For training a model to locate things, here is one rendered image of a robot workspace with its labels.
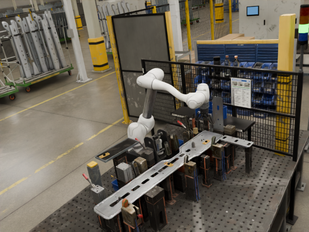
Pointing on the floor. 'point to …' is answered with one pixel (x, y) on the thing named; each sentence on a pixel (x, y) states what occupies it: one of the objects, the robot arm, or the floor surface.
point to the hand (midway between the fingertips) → (205, 128)
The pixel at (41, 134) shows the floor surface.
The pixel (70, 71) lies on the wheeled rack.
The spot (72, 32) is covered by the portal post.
